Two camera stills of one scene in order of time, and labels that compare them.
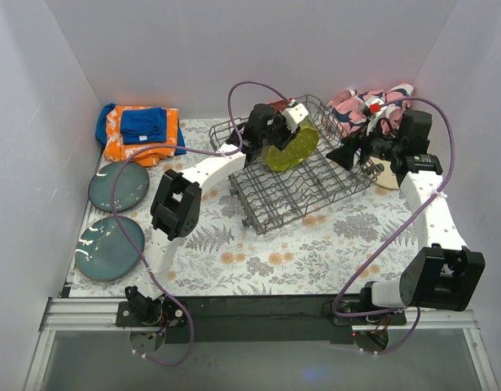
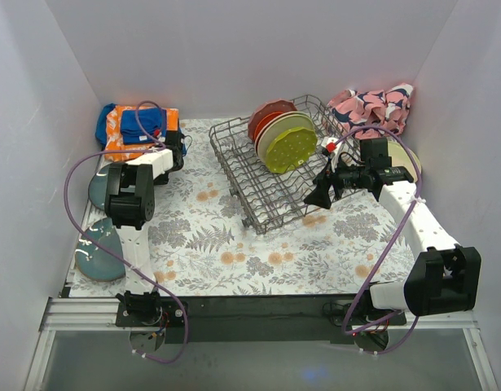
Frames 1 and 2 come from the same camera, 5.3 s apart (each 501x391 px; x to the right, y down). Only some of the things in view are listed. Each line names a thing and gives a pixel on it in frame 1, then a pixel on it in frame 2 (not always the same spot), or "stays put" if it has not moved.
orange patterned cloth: [148, 154] stays put
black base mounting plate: [260, 319] stays put
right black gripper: [357, 147] -> [333, 184]
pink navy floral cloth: [350, 109] stays put
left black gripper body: [280, 133] -> [177, 147]
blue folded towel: [143, 125] stays put
